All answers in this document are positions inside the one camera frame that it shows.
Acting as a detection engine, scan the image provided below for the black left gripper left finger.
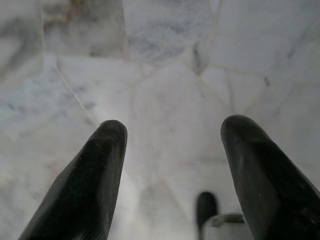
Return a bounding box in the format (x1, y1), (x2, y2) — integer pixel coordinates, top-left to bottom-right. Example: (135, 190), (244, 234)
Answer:
(18, 119), (128, 240)

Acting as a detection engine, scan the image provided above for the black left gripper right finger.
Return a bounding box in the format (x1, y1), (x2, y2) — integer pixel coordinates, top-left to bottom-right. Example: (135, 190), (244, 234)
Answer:
(219, 114), (320, 240)

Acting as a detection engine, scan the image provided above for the black robot foot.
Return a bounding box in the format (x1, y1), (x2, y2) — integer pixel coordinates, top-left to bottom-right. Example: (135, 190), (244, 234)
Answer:
(196, 191), (218, 232)

